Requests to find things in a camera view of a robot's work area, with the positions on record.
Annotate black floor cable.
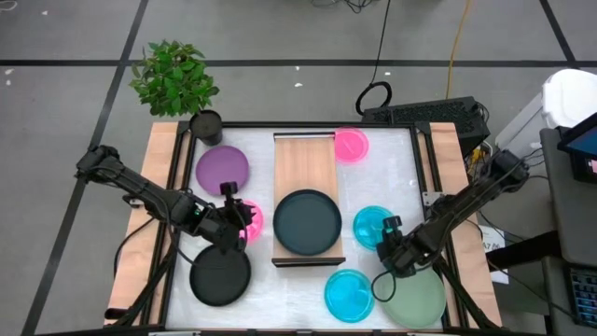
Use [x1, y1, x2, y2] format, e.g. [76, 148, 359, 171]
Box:
[354, 0, 394, 117]

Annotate black plate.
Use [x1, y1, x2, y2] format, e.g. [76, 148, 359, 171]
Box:
[188, 245, 253, 308]

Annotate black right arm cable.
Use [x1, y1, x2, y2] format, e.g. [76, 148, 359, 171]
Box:
[371, 269, 397, 303]

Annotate black aluminium table frame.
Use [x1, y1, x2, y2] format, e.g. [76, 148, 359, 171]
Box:
[104, 119, 504, 336]

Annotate white trash bin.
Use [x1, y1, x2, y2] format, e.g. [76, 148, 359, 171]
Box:
[493, 68, 597, 160]

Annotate black base cable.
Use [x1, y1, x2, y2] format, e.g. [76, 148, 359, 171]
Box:
[113, 217, 158, 280]

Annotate dark teal plate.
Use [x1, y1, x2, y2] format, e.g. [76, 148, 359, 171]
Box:
[272, 189, 343, 257]

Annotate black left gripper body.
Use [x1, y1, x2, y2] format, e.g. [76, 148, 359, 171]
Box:
[204, 181, 248, 253]

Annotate white paper sheet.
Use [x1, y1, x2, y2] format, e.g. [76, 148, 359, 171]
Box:
[478, 224, 510, 285]

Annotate yellow cable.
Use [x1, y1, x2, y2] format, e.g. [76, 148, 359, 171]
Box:
[445, 0, 472, 100]

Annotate black backlit keyboard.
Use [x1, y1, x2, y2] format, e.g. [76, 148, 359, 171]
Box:
[566, 265, 597, 328]

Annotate black tablet screen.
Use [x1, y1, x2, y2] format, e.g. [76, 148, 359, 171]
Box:
[557, 111, 597, 184]

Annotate light wooden side board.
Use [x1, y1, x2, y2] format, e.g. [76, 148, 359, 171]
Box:
[416, 121, 504, 328]
[104, 121, 191, 326]

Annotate pale green plate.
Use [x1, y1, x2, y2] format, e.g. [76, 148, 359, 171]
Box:
[374, 266, 448, 330]

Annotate black desk leg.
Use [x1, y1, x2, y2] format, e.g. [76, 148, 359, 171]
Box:
[484, 231, 561, 272]

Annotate grey desk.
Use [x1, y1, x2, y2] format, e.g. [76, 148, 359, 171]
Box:
[539, 125, 597, 336]

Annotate purple plate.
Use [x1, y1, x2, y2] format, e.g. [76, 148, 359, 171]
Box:
[194, 145, 251, 197]

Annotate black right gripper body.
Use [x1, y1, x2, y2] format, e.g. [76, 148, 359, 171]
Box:
[376, 215, 423, 279]

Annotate transparent pink plate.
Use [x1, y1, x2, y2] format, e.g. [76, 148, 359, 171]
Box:
[238, 199, 265, 246]
[333, 126, 370, 164]

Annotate transparent cyan plate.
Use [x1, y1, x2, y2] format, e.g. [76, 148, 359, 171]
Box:
[324, 268, 376, 324]
[352, 204, 396, 252]

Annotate green plant in black pot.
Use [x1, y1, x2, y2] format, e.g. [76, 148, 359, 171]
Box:
[129, 39, 224, 147]

